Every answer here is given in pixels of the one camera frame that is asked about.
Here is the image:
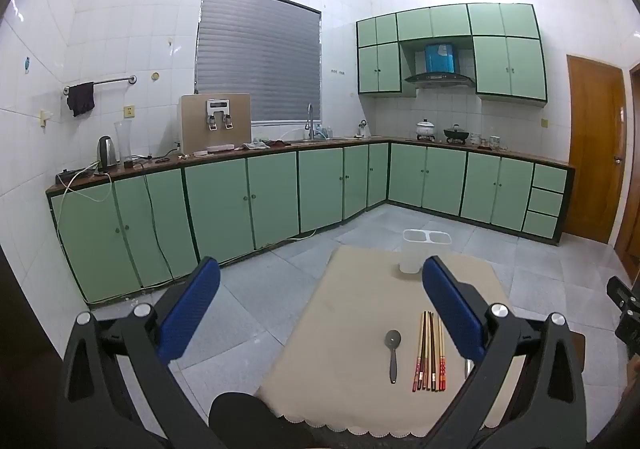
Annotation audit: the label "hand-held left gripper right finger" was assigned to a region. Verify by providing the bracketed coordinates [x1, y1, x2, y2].
[420, 256, 587, 449]

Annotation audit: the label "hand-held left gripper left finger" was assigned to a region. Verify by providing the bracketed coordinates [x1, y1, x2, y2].
[59, 256, 227, 449]

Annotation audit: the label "white two-compartment utensil holder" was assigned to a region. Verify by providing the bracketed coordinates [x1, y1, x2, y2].
[399, 229, 451, 275]

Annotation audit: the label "black-handled metal spoon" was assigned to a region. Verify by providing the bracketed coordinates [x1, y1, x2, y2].
[384, 329, 402, 385]

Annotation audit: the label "beige tablecloth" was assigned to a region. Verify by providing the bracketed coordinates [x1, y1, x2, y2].
[255, 245, 531, 437]

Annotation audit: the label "brown wooden door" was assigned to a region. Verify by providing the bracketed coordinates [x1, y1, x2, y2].
[564, 54, 629, 245]
[614, 62, 640, 281]

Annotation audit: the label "group of glass jars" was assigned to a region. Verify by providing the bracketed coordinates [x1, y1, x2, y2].
[470, 132, 509, 150]

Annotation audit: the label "black wok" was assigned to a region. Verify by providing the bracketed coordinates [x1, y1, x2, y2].
[443, 124, 471, 145]

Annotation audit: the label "clear glass vase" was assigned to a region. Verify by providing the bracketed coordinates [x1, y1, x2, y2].
[114, 120, 134, 166]

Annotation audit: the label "brown and white water dispenser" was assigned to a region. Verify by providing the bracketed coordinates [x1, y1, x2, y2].
[178, 94, 252, 155]

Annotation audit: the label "black towel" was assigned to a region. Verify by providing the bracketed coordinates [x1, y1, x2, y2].
[66, 82, 96, 118]

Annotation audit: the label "range hood with blue film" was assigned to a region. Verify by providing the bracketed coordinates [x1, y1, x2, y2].
[404, 43, 477, 90]

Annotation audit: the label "green upper kitchen cabinets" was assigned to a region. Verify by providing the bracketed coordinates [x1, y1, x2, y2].
[356, 3, 548, 104]

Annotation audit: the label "grey window blind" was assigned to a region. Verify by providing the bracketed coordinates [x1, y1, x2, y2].
[195, 0, 322, 126]

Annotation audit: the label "white cable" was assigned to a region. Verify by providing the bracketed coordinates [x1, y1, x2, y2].
[54, 160, 115, 242]

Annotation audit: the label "metal towel rail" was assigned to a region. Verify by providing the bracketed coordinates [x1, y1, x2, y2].
[63, 75, 137, 97]

